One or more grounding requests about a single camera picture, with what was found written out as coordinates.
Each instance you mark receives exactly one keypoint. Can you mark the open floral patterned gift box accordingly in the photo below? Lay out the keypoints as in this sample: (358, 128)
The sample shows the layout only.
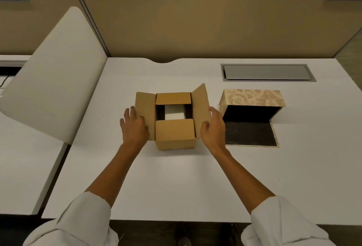
(254, 97)

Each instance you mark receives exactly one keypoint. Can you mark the person's right hand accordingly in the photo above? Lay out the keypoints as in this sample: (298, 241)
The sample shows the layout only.
(216, 134)

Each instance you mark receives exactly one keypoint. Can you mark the person's left little finger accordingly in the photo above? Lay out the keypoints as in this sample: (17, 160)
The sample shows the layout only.
(122, 125)

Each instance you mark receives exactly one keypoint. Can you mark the brown cardboard box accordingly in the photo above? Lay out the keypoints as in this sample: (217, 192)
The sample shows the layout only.
(175, 135)

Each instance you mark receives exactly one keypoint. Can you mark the person's left thumb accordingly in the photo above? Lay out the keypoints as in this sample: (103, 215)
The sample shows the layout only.
(146, 130)

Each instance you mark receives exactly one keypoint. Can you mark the person's left forearm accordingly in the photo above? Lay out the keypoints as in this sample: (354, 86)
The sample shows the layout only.
(114, 173)

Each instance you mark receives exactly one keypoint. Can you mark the person's left hand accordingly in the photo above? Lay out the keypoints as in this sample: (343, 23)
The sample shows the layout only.
(134, 131)

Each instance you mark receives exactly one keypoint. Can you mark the person's right thumb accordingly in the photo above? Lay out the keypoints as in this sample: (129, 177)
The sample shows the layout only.
(205, 127)

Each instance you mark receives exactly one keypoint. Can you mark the person's white right sleeve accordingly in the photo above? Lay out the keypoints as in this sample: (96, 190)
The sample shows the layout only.
(282, 224)

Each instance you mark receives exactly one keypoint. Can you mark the person's white left sleeve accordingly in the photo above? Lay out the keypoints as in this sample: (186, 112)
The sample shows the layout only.
(76, 223)

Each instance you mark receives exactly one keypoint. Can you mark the white rounded desk divider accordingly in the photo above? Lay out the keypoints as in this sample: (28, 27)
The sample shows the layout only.
(56, 79)

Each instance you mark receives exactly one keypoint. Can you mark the narrow beige partition panel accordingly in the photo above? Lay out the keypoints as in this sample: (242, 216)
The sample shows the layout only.
(31, 25)

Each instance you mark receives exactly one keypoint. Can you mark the white item inside box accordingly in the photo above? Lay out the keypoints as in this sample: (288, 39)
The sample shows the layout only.
(174, 112)

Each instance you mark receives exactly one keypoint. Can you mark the wide beige partition panel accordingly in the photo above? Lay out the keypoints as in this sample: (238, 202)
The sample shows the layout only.
(215, 22)

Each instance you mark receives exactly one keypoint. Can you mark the person's white sleeve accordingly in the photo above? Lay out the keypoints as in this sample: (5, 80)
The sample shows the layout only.
(282, 224)
(76, 223)

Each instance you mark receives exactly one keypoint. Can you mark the person's right forearm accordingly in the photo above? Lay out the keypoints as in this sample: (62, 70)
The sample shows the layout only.
(243, 182)

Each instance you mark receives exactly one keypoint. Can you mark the person's left middle finger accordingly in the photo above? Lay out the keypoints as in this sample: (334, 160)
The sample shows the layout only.
(133, 114)

